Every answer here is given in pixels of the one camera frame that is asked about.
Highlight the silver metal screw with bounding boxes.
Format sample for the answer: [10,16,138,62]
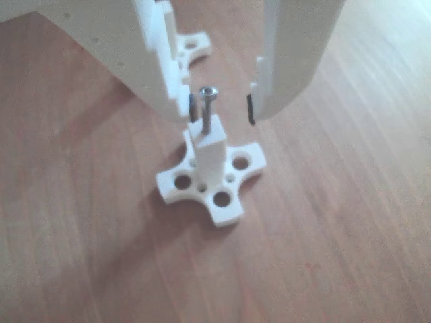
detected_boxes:
[199,86,220,136]

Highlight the white cross-base post stand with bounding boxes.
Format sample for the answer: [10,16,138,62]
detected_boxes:
[174,32,214,73]
[155,112,269,229]

